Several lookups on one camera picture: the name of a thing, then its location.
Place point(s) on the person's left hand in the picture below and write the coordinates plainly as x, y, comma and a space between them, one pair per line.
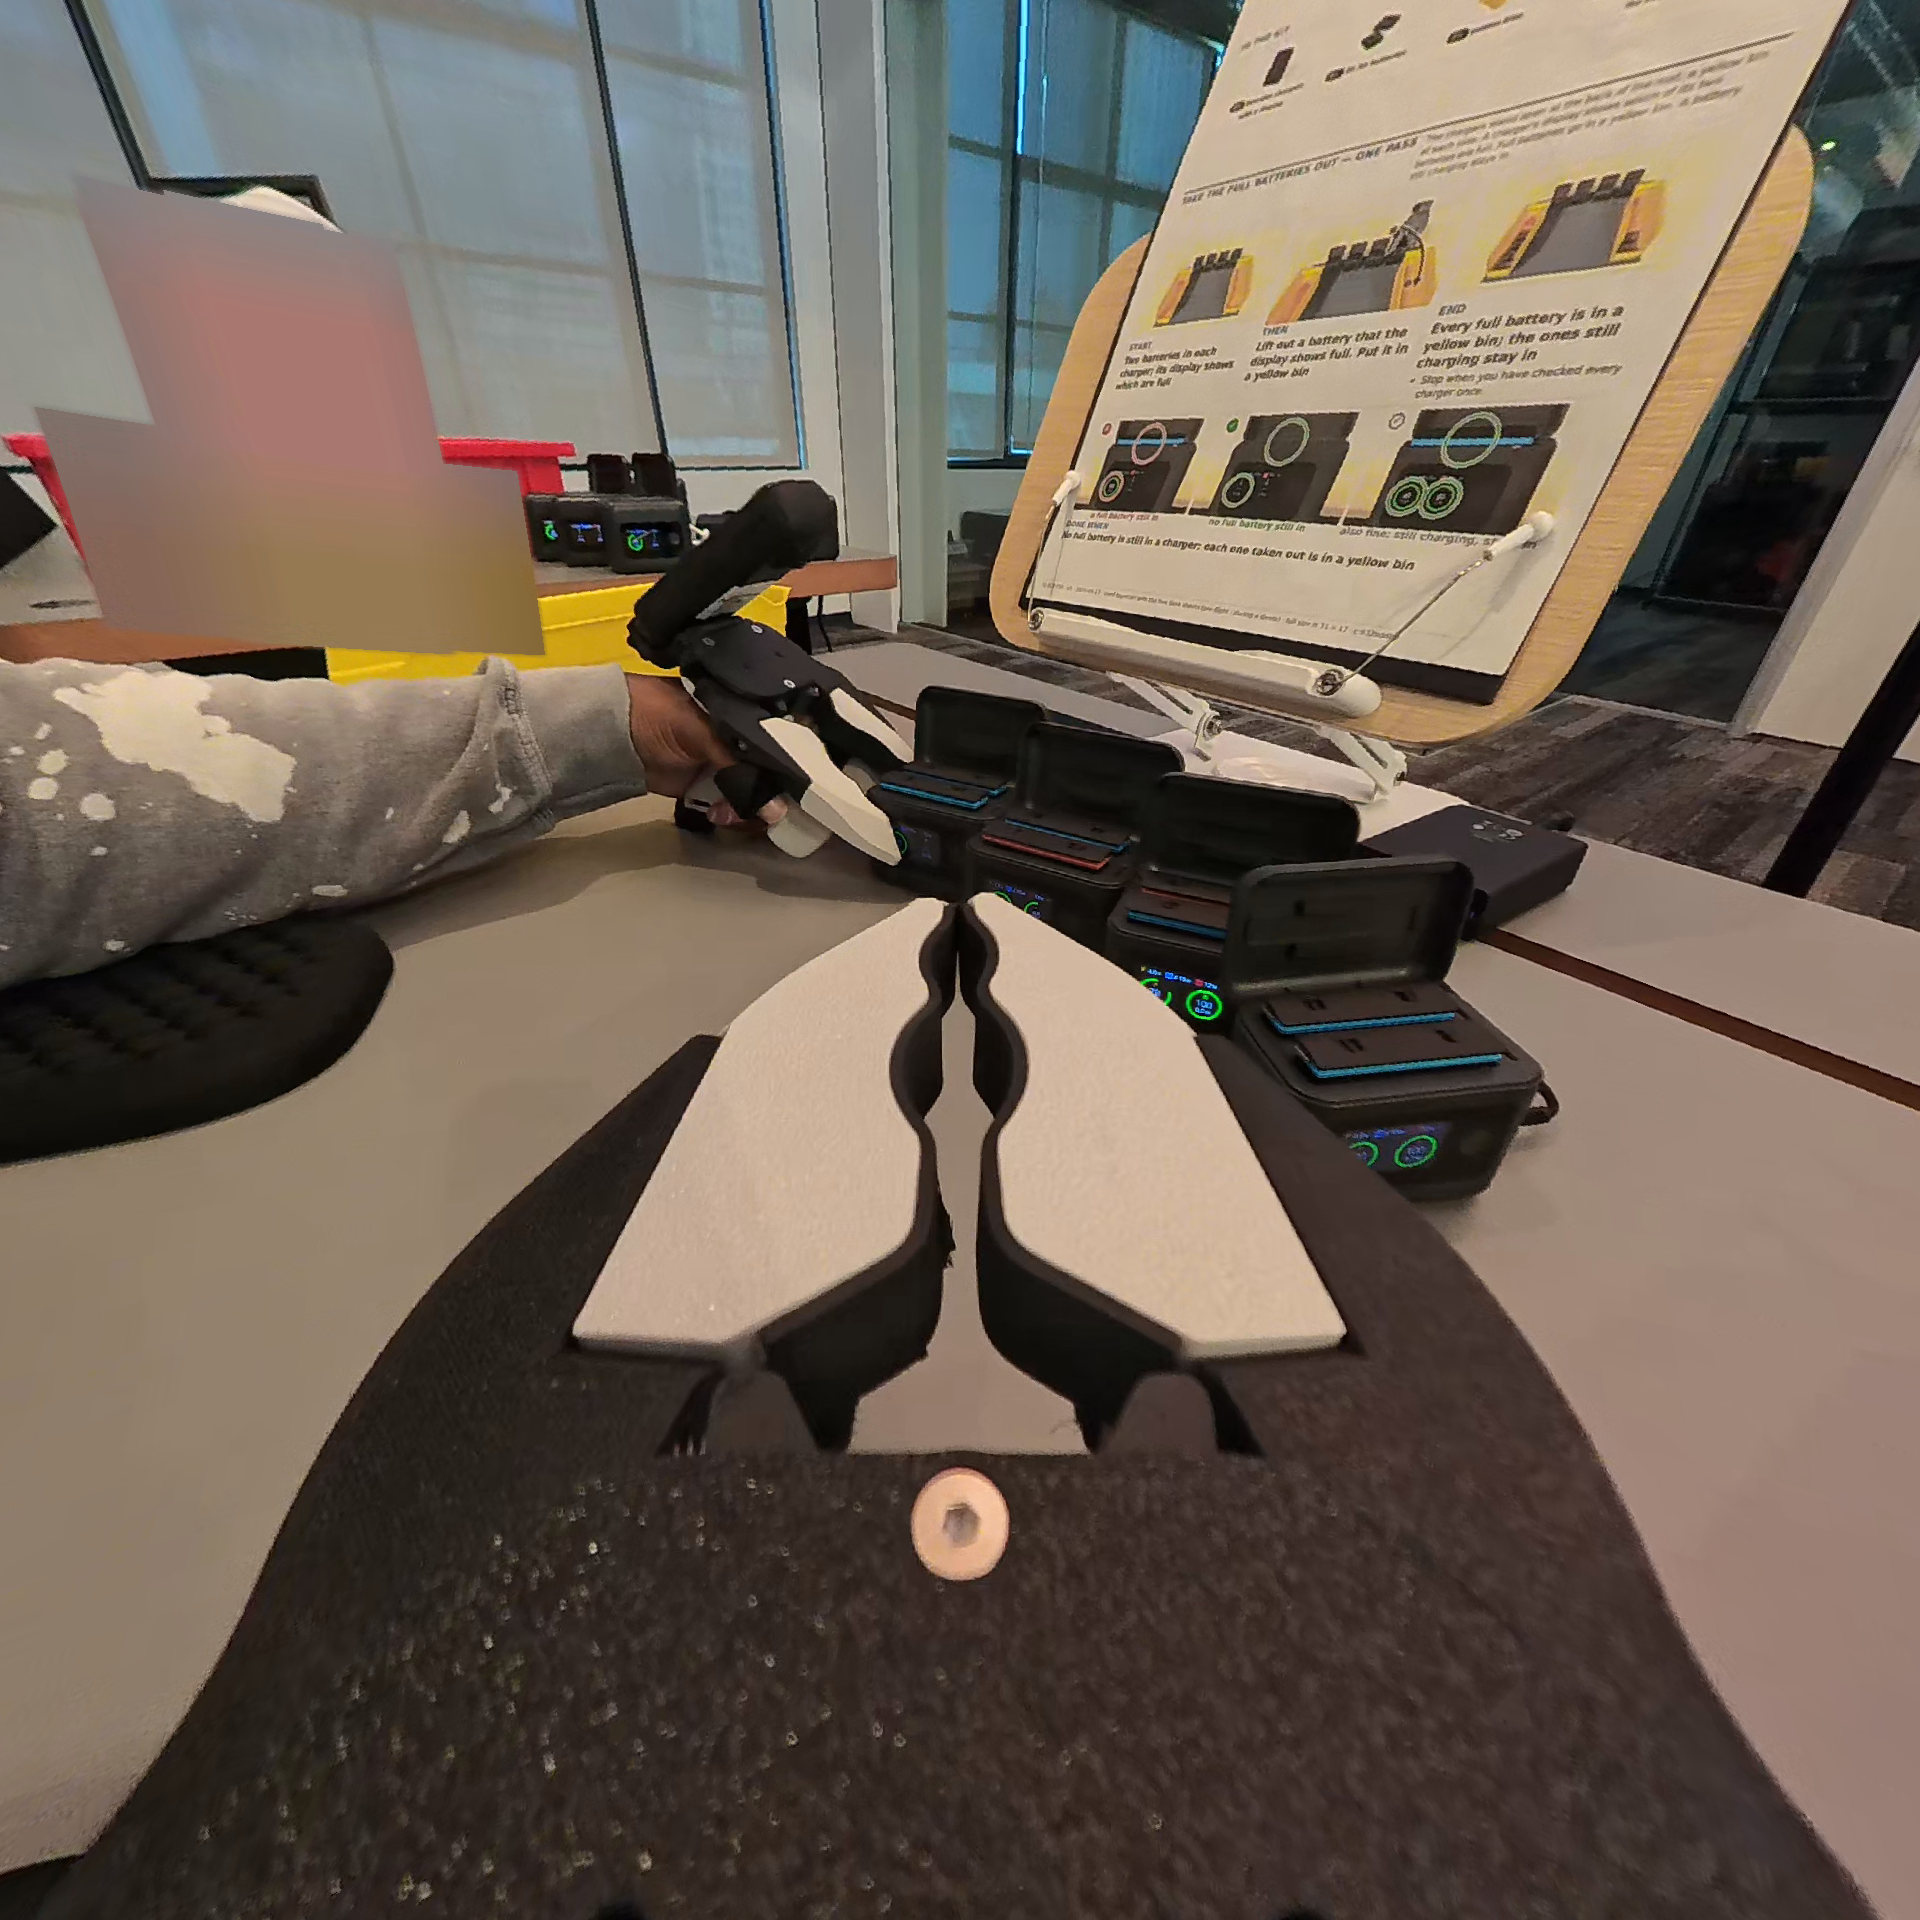
669, 734

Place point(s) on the printed instruction sheet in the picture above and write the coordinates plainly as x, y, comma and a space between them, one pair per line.
1424, 224

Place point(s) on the black stand pole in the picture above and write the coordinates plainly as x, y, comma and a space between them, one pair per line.
1845, 749

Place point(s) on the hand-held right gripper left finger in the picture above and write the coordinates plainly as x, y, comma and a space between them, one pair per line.
765, 1185

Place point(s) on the white stand base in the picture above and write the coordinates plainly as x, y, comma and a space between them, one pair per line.
1349, 757

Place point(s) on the red striped black battery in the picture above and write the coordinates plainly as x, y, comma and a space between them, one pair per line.
1208, 897
1050, 844

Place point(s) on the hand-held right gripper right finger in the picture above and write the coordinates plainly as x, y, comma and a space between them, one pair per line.
1155, 1185

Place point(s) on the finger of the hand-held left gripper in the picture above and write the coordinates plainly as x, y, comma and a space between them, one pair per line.
878, 749
832, 802

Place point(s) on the person's left forearm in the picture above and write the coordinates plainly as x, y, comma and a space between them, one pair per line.
299, 809

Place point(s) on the yellow plastic bin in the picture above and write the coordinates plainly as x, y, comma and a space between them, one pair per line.
586, 614

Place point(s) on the black power hub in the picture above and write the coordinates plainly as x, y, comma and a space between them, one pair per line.
1483, 869

